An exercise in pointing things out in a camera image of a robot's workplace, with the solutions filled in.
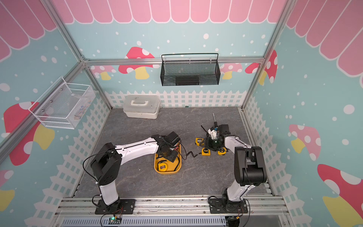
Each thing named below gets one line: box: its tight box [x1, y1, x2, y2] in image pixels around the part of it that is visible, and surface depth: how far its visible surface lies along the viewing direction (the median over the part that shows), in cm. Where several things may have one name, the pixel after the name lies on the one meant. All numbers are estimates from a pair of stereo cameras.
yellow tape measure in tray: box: [157, 162, 168, 172], surface depth 88 cm
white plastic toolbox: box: [122, 94, 161, 120], surface depth 111 cm
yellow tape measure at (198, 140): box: [195, 137, 205, 147], surface depth 99 cm
